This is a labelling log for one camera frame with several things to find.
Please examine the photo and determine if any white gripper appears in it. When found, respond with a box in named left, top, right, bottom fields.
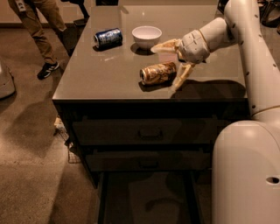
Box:
left=150, top=30, right=210, bottom=91

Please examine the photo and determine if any orange soda can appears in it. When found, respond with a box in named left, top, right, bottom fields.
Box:
left=139, top=61, right=177, bottom=86

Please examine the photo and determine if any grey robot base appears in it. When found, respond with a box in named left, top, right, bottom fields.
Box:
left=0, top=61, right=16, bottom=99

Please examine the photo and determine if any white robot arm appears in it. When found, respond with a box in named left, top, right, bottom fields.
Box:
left=171, top=0, right=280, bottom=224

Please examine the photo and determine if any blue soda can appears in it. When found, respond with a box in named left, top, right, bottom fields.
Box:
left=94, top=28, right=123, bottom=49

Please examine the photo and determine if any dark counter cabinet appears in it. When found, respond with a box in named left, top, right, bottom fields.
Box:
left=52, top=2, right=249, bottom=182

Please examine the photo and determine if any open bottom drawer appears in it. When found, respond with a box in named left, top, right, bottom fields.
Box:
left=94, top=171, right=211, bottom=224

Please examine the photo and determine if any white ceramic bowl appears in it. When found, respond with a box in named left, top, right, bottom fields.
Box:
left=132, top=25, right=162, bottom=50

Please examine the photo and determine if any dark object top right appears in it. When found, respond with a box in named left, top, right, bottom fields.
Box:
left=261, top=0, right=280, bottom=28

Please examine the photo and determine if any person in khaki pants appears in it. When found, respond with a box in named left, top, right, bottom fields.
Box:
left=7, top=0, right=78, bottom=80

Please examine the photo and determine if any top drawer with handle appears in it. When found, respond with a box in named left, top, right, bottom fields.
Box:
left=73, top=118, right=228, bottom=145

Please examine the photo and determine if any drawer with handle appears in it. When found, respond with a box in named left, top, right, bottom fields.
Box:
left=86, top=150, right=211, bottom=172
left=73, top=118, right=228, bottom=145

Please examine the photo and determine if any middle drawer with handle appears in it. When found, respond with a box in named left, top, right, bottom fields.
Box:
left=86, top=150, right=211, bottom=172

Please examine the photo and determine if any wire rack on floor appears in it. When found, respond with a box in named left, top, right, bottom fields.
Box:
left=53, top=115, right=81, bottom=164

